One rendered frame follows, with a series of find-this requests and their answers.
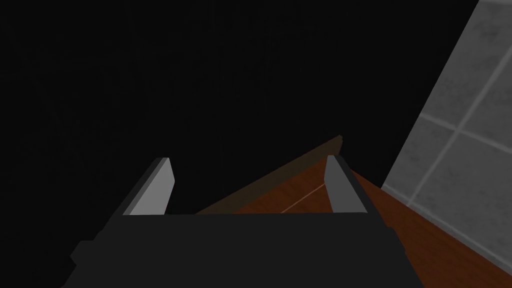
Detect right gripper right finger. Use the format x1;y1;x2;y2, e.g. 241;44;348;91
323;154;369;214

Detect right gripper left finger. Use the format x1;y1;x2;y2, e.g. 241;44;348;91
121;157;176;217

